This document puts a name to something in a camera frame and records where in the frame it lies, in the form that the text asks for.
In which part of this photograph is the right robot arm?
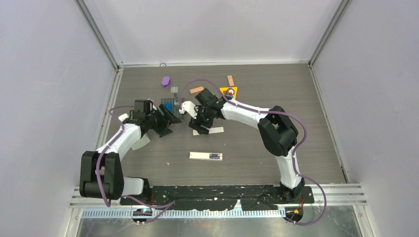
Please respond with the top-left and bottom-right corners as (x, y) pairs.
(179, 89), (305, 203)

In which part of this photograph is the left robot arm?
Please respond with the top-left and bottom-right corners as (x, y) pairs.
(79, 99), (181, 205)

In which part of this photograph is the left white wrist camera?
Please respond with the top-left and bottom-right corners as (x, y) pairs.
(147, 99), (157, 111)

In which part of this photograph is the slim white remote control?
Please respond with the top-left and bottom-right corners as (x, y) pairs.
(189, 152), (223, 161)

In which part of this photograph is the blue lego brick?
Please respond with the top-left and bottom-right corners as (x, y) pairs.
(164, 102), (172, 112)

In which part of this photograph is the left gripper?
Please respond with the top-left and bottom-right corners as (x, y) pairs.
(146, 105), (180, 137)

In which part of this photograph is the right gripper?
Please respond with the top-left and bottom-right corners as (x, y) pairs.
(188, 105), (213, 135)

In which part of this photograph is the purple cap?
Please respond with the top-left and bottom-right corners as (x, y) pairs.
(161, 76), (171, 88)

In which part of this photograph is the wooden block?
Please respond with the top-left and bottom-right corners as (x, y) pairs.
(189, 86), (205, 94)

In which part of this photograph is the orange toy board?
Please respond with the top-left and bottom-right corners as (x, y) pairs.
(219, 86), (238, 99)

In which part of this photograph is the slim remote back cover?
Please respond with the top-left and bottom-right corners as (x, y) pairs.
(193, 127), (224, 136)

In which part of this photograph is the grey lego baseplate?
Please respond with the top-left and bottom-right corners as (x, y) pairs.
(161, 86), (184, 119)

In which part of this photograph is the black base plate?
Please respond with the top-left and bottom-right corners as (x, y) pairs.
(133, 185), (314, 211)

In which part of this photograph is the white metronome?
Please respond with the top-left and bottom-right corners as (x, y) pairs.
(118, 114), (150, 150)

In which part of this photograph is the purple battery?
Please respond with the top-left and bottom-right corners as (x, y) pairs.
(209, 154), (222, 159)

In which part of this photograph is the thin wooden stick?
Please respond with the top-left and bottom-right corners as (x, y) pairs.
(227, 75), (235, 87)

